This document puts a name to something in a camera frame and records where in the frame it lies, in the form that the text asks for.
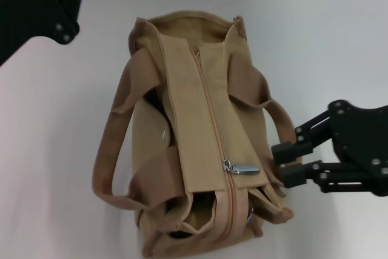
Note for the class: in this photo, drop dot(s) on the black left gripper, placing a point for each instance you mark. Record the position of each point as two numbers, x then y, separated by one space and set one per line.
27 10

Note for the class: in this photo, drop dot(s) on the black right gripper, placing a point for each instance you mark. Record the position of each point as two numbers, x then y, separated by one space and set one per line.
363 137

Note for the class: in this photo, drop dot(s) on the khaki canvas food bag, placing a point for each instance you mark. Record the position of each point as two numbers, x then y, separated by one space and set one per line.
194 119

